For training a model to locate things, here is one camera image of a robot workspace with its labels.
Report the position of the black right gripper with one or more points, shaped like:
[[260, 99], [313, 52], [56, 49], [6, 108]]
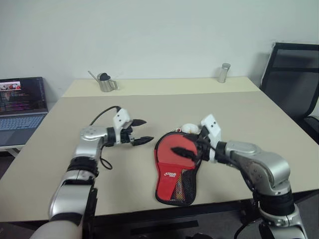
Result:
[[203, 147]]

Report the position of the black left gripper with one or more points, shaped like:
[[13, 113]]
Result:
[[124, 137]]

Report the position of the red table tennis paddle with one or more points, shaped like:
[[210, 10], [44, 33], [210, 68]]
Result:
[[166, 149]]

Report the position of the black and red paddle case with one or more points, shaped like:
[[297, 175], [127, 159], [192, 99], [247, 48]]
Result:
[[169, 184]]

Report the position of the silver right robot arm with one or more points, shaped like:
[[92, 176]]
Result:
[[261, 159]]

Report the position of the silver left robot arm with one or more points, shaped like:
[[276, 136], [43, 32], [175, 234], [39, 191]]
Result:
[[84, 149]]

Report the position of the white round lumpy object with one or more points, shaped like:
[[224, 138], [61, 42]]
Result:
[[190, 128]]

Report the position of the steel pitcher with spout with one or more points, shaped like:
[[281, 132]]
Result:
[[107, 85]]

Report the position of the black heart-shaped object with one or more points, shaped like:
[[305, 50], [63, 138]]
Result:
[[103, 77]]

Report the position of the steel cylinder shaker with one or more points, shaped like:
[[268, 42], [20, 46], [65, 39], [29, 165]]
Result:
[[223, 74]]

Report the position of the black mesh office chair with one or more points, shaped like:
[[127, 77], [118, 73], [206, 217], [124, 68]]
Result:
[[291, 84]]

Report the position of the grey open laptop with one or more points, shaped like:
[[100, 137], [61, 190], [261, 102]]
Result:
[[22, 99]]

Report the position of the white side table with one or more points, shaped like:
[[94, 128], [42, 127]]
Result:
[[13, 149]]

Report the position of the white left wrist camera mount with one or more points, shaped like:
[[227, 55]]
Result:
[[122, 118]]

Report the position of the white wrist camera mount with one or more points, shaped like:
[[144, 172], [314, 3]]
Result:
[[211, 127], [122, 118]]

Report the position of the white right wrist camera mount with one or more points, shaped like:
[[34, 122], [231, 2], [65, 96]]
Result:
[[211, 127]]

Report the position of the black table frame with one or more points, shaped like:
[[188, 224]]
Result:
[[164, 216]]

